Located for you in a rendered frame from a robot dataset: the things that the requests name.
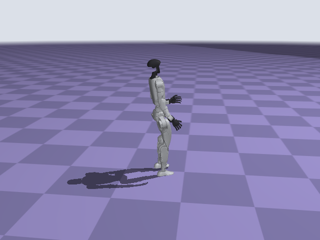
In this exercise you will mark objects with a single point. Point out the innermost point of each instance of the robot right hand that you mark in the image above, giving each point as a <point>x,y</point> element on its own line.
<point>176,123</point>

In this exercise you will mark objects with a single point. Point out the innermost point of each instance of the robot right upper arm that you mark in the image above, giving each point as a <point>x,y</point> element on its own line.
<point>159,85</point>

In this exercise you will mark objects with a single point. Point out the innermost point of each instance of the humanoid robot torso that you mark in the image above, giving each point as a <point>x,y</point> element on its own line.
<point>157,112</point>

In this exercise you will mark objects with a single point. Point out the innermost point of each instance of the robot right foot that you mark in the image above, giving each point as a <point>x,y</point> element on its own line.
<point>166,173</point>

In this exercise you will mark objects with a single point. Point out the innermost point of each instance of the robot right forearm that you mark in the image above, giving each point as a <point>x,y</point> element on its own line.
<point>165,110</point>

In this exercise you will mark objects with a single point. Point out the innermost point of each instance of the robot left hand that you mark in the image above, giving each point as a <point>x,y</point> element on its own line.
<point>174,99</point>

